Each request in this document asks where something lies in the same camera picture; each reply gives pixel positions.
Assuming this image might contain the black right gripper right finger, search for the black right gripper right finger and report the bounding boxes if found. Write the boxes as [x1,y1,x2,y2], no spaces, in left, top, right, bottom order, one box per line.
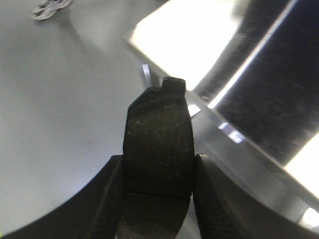
[193,154,319,239]

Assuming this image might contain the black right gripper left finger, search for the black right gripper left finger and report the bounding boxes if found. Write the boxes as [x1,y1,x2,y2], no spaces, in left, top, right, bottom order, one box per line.
[4,155,124,239]

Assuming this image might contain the brake pad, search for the brake pad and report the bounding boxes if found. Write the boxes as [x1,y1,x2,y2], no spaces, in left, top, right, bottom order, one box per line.
[117,77,195,239]

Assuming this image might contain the walking person legs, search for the walking person legs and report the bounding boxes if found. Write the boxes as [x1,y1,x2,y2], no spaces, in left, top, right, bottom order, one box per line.
[30,0,73,21]

